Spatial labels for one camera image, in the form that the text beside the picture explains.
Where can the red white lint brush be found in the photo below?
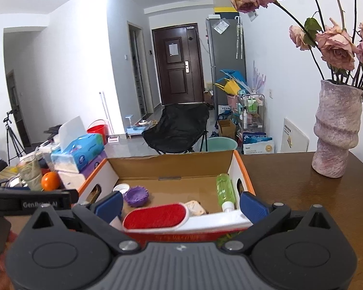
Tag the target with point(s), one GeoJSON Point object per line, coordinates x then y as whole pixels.
{"type": "Point", "coordinates": [157, 217]}

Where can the dark brown door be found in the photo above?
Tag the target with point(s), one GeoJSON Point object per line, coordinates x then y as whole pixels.
{"type": "Point", "coordinates": [178, 78]}

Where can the pink bucket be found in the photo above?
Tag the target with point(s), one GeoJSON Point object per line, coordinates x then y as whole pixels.
{"type": "Point", "coordinates": [232, 99]}

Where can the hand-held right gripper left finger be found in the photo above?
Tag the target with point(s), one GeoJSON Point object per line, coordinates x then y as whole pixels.
{"type": "Point", "coordinates": [110, 206]}

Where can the clear plastic food container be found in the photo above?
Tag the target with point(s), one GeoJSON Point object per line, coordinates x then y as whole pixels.
{"type": "Point", "coordinates": [47, 157]}

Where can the white folded umbrella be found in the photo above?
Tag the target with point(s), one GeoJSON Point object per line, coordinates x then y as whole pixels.
{"type": "Point", "coordinates": [239, 37]}

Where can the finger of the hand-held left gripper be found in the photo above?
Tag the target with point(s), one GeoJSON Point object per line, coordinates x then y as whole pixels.
{"type": "Point", "coordinates": [33, 195]}

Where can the lavender plastic hangers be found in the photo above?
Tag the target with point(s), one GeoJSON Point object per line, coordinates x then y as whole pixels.
{"type": "Point", "coordinates": [259, 78]}

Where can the white bottle cap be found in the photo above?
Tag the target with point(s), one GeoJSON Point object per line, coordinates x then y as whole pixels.
{"type": "Point", "coordinates": [121, 188]}

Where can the black folding chair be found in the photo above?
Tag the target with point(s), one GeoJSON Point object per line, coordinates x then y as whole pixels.
{"type": "Point", "coordinates": [177, 127]}

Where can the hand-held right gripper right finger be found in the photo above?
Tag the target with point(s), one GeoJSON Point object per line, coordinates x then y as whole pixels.
{"type": "Point", "coordinates": [253, 207]}

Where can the blue white carton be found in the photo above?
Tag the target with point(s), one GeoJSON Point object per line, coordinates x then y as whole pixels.
{"type": "Point", "coordinates": [258, 145]}

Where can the white pole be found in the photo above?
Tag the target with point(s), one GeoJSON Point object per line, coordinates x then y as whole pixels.
{"type": "Point", "coordinates": [105, 113]}

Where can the yellow box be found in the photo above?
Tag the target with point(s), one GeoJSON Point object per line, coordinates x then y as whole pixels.
{"type": "Point", "coordinates": [223, 9]}

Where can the red bucket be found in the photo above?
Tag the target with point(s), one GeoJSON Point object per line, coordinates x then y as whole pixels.
{"type": "Point", "coordinates": [96, 131]}

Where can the bunch of dried pink roses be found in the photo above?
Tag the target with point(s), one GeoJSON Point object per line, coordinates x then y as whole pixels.
{"type": "Point", "coordinates": [335, 46]}

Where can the person's left hand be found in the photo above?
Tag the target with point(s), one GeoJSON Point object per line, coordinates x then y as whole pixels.
{"type": "Point", "coordinates": [3, 265]}

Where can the blue and yellow hangers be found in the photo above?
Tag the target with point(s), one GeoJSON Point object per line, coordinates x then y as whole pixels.
{"type": "Point", "coordinates": [231, 84]}

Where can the orange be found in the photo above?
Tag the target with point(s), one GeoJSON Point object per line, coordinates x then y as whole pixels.
{"type": "Point", "coordinates": [50, 181]}

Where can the small cardboard box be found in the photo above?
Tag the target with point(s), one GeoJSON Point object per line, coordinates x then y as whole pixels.
{"type": "Point", "coordinates": [208, 97]}

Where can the white panel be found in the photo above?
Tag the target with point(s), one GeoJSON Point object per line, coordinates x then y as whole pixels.
{"type": "Point", "coordinates": [295, 136]}

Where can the purple bottle cap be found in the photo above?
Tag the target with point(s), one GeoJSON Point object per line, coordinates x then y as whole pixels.
{"type": "Point", "coordinates": [136, 197]}

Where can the black tripod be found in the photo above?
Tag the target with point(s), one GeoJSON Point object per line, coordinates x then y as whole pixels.
{"type": "Point", "coordinates": [12, 136]}

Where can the blue pet bowl stand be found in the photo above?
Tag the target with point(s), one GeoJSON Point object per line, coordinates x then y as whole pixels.
{"type": "Point", "coordinates": [134, 130]}

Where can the open cardboard box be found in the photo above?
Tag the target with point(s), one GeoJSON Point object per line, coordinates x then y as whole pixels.
{"type": "Point", "coordinates": [227, 130]}

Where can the black white appliance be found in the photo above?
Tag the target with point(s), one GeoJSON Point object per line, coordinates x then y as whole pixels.
{"type": "Point", "coordinates": [52, 130]}

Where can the clear plastic bag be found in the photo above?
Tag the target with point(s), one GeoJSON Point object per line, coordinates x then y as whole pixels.
{"type": "Point", "coordinates": [221, 26]}

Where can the teal bucket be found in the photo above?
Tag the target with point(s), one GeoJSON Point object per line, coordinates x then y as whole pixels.
{"type": "Point", "coordinates": [222, 145]}

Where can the red cardboard box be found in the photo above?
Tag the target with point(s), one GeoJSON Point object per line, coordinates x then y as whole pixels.
{"type": "Point", "coordinates": [175, 163]}

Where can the paper notice on door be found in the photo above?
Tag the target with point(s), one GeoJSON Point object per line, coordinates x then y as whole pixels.
{"type": "Point", "coordinates": [173, 49]}

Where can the side room door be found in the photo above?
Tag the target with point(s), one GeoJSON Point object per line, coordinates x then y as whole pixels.
{"type": "Point", "coordinates": [136, 72]}

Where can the green tube bottle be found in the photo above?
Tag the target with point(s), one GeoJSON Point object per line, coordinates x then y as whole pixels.
{"type": "Point", "coordinates": [225, 190]}

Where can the blue tissue pack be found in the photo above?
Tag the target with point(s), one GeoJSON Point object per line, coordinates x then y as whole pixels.
{"type": "Point", "coordinates": [78, 152]}

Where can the white purple tissue pack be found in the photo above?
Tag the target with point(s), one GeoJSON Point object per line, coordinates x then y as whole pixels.
{"type": "Point", "coordinates": [78, 178]}

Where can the wooden cube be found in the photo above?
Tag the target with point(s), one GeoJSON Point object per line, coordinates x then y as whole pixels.
{"type": "Point", "coordinates": [196, 207]}

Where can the grey fridge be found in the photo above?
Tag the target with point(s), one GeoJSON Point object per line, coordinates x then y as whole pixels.
{"type": "Point", "coordinates": [225, 54]}

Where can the clear glass cup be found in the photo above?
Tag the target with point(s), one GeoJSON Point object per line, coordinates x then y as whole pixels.
{"type": "Point", "coordinates": [30, 173]}

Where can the pink ceramic vase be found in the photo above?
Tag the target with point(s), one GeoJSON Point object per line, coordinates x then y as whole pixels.
{"type": "Point", "coordinates": [338, 133]}

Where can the metal rack cart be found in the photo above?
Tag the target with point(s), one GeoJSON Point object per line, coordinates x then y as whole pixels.
{"type": "Point", "coordinates": [252, 114]}

